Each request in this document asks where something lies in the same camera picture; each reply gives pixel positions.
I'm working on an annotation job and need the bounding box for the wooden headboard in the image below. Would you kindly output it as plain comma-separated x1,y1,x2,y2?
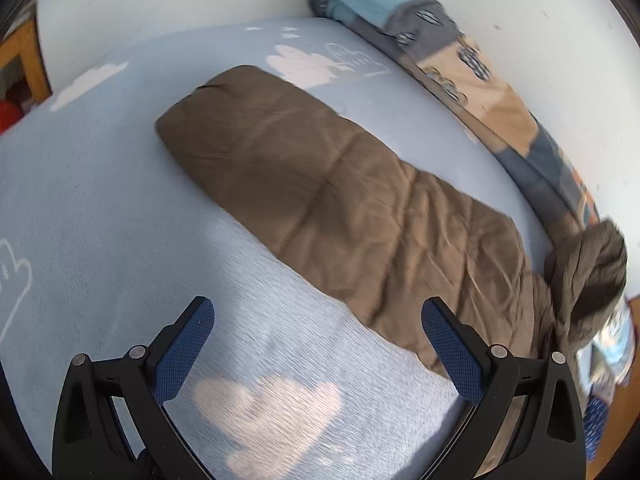
622,297,640,356

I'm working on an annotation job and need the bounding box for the navy star-print pillow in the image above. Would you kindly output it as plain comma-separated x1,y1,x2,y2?
581,394,612,463

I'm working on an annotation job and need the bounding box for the wooden furniture frame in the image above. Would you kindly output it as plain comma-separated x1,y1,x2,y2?
0,10,54,111

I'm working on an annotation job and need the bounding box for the brown quilted jacket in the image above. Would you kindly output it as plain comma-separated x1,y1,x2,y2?
155,65,630,476

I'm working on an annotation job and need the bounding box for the light blue cloud-print blanket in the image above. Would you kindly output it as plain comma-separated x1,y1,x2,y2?
0,17,557,480

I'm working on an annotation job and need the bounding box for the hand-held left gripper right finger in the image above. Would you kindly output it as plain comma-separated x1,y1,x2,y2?
421,296,587,480

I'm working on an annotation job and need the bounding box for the red object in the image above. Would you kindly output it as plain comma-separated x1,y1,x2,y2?
0,101,24,134

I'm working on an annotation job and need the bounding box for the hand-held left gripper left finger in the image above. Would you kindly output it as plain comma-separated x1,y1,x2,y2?
52,296,216,480

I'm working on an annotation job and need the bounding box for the patchwork quilt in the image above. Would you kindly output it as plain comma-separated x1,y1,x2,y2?
302,0,635,391

